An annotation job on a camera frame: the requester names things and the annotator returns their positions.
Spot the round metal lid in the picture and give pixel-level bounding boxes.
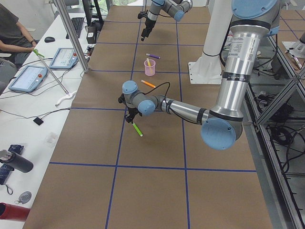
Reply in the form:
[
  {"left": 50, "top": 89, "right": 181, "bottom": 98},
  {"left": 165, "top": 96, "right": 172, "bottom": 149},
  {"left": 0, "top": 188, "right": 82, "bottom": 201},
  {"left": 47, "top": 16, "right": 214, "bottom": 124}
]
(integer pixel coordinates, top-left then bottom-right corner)
[{"left": 18, "top": 191, "right": 32, "bottom": 204}]

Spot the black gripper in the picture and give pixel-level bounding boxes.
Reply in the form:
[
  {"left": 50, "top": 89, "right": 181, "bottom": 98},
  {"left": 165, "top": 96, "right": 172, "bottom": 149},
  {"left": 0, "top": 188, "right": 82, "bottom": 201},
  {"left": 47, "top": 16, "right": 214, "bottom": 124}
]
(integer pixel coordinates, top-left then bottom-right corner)
[
  {"left": 125, "top": 107, "right": 139, "bottom": 123},
  {"left": 141, "top": 18, "right": 155, "bottom": 38}
]

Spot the black keyboard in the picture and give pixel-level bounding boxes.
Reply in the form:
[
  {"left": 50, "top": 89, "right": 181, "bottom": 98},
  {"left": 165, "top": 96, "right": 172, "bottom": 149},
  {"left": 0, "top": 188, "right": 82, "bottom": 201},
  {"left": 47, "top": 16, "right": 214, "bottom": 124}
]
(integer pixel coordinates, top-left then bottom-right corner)
[{"left": 71, "top": 17, "right": 84, "bottom": 38}]

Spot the metal rod with green handle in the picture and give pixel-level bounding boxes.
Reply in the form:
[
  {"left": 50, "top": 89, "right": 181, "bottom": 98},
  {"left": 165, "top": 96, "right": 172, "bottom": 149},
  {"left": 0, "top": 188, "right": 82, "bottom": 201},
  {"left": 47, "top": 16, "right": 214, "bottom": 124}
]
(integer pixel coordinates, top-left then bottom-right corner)
[{"left": 33, "top": 49, "right": 73, "bottom": 98}]

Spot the teach pendant tablet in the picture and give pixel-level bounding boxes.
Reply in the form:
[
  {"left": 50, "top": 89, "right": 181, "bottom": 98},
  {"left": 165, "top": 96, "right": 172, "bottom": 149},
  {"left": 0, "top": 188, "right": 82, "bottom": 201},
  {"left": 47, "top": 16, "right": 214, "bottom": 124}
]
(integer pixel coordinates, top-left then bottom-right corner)
[
  {"left": 9, "top": 65, "right": 48, "bottom": 92},
  {"left": 49, "top": 48, "right": 78, "bottom": 70}
]

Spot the black computer mouse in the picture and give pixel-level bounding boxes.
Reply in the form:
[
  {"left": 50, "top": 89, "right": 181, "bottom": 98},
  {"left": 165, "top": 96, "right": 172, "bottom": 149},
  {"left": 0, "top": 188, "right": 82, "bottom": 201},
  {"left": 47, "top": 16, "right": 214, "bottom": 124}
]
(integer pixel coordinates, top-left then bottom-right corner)
[{"left": 44, "top": 36, "right": 55, "bottom": 43}]

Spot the purple highlighter pen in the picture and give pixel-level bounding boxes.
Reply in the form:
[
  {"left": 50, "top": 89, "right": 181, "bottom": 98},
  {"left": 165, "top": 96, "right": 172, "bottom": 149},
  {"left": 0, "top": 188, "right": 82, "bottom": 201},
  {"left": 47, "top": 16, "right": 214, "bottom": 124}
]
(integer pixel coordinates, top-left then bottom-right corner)
[{"left": 146, "top": 53, "right": 161, "bottom": 59}]

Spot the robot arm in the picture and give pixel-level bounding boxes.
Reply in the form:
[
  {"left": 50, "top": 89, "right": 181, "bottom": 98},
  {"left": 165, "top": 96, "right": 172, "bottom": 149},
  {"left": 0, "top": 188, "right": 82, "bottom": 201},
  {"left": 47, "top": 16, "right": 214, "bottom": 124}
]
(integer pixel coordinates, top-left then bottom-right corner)
[
  {"left": 138, "top": 0, "right": 193, "bottom": 41},
  {"left": 118, "top": 0, "right": 284, "bottom": 150}
]

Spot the near teach pendant tablet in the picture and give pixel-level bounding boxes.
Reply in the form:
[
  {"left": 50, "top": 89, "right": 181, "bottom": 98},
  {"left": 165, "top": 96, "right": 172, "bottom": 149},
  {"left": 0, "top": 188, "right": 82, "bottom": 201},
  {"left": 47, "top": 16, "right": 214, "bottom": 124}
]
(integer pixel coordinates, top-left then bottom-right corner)
[{"left": 9, "top": 65, "right": 48, "bottom": 92}]

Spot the aluminium frame post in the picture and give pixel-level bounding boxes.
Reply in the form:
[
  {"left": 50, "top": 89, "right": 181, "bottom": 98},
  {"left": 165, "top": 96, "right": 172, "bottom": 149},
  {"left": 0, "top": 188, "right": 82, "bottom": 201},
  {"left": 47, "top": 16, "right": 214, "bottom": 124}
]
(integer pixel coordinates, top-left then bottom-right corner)
[{"left": 54, "top": 0, "right": 89, "bottom": 73}]

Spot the black water bottle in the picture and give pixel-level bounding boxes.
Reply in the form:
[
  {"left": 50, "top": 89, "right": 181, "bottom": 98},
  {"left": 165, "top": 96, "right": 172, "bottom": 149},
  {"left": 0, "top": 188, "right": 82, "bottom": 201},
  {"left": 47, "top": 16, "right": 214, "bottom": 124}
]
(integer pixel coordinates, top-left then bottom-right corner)
[{"left": 0, "top": 150, "right": 33, "bottom": 173}]

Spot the folded blue umbrella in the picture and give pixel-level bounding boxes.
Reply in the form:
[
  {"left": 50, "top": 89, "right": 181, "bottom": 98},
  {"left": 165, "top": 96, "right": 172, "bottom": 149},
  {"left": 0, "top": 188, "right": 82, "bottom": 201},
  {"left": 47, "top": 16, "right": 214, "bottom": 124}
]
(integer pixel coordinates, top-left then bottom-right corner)
[{"left": 0, "top": 144, "right": 25, "bottom": 186}]

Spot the black box with label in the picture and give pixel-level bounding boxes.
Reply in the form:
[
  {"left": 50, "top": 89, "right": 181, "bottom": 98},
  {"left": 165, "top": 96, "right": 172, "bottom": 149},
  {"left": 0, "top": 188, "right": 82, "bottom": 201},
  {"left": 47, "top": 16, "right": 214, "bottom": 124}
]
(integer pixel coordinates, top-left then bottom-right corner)
[{"left": 86, "top": 26, "right": 97, "bottom": 44}]

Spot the small black square device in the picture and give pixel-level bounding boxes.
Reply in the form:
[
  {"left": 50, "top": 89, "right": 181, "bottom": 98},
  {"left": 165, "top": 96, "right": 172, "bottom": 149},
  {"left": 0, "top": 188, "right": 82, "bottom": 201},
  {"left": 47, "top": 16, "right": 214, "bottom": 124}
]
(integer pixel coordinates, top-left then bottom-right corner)
[{"left": 33, "top": 117, "right": 44, "bottom": 125}]

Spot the seated person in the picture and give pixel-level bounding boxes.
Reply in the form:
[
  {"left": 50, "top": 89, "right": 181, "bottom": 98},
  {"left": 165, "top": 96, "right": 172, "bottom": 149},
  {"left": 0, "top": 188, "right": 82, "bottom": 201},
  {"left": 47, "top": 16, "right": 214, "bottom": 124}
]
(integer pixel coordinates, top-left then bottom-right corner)
[{"left": 0, "top": 5, "right": 39, "bottom": 68}]

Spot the pink mesh pen holder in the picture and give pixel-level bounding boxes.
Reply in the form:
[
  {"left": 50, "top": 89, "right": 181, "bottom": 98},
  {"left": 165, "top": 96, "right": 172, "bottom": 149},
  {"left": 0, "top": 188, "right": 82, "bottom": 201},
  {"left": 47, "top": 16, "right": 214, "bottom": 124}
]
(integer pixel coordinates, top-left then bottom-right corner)
[{"left": 144, "top": 59, "right": 155, "bottom": 76}]

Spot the orange highlighter pen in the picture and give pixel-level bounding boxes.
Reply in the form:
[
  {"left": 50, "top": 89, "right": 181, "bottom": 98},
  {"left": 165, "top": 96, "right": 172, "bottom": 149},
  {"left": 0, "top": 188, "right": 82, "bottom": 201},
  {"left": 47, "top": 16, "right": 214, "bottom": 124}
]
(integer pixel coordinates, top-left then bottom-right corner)
[{"left": 141, "top": 80, "right": 156, "bottom": 88}]

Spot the far teach pendant tablet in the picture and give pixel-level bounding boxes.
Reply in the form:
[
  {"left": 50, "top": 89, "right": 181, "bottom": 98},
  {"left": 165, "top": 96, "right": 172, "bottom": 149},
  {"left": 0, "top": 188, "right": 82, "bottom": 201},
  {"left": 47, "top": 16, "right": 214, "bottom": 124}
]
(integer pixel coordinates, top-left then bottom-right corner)
[{"left": 49, "top": 48, "right": 78, "bottom": 70}]

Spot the red bottle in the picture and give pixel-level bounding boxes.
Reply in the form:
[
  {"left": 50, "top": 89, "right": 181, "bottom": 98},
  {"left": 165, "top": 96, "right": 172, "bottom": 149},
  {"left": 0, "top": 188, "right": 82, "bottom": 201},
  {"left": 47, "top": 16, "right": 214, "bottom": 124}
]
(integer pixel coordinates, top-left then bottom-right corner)
[{"left": 0, "top": 203, "right": 30, "bottom": 222}]

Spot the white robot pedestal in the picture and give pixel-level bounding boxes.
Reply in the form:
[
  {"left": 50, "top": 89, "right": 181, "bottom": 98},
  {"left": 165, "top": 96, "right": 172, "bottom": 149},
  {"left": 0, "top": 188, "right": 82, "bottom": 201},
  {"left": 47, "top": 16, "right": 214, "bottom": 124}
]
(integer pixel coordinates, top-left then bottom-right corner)
[{"left": 189, "top": 0, "right": 233, "bottom": 84}]

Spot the green highlighter pen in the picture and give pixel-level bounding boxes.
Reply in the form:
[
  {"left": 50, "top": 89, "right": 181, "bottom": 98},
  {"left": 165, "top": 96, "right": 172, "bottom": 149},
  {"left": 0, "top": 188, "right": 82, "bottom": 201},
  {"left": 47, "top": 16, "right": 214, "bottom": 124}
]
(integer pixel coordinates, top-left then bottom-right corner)
[{"left": 132, "top": 122, "right": 143, "bottom": 137}]

